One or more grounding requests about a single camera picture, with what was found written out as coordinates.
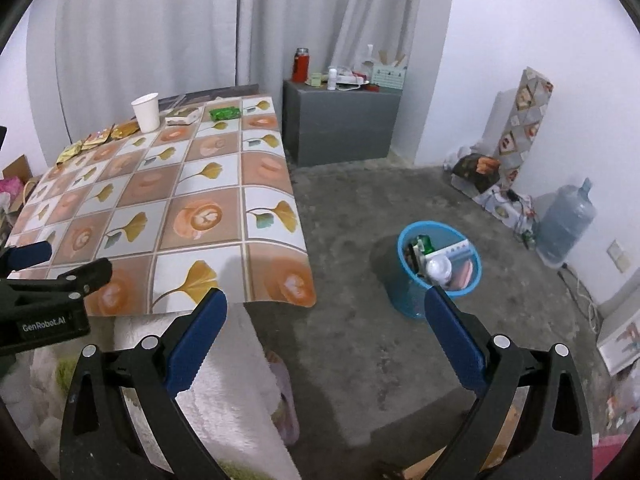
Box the pink sponge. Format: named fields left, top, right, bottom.
left=450, top=259, right=474, bottom=290

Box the white yogurt drink bottle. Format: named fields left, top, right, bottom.
left=425, top=255, right=452, bottom=287

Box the blue white medicine box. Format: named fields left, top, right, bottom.
left=423, top=240, right=471, bottom=262

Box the green snack bag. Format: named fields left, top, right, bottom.
left=407, top=235, right=435, bottom=276

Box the blue plastic trash basket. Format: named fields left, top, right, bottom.
left=376, top=221, right=483, bottom=318

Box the cardboard box with clutter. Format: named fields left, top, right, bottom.
left=1, top=155, right=40, bottom=226

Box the yellow green snack packet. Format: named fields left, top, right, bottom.
left=55, top=140, right=84, bottom=166

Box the orange yellow snack packet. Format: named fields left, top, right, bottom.
left=81, top=127, right=113, bottom=152

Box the white fluffy blanket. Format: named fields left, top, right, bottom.
left=1, top=304, right=299, bottom=479

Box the gold foil packet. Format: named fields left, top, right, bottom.
left=110, top=120, right=140, bottom=140

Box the patterned tablecloth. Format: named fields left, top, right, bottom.
left=8, top=96, right=317, bottom=316

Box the white paper cup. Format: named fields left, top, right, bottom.
left=131, top=92, right=160, bottom=133

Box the dark printed poster board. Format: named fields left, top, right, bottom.
left=158, top=84, right=259, bottom=112

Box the gold white small box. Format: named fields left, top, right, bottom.
left=165, top=106, right=203, bottom=126

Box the blue water jug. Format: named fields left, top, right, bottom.
left=535, top=178, right=597, bottom=269

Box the grey curtain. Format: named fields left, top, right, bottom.
left=26, top=0, right=451, bottom=162

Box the small green packet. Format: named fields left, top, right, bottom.
left=209, top=106, right=241, bottom=122

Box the dark snack bag on floor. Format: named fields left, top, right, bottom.
left=452, top=153, right=500, bottom=193

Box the grey cabinet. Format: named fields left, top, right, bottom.
left=282, top=80, right=401, bottom=167

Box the red thermos bottle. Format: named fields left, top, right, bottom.
left=291, top=48, right=310, bottom=84

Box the small white bottle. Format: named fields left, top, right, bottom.
left=326, top=66, right=337, bottom=91

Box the patterned rolled mat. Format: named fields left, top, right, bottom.
left=495, top=67, right=554, bottom=190

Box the green storage basket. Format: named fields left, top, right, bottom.
left=370, top=64, right=407, bottom=90

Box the wall power socket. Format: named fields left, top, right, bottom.
left=606, top=240, right=631, bottom=274

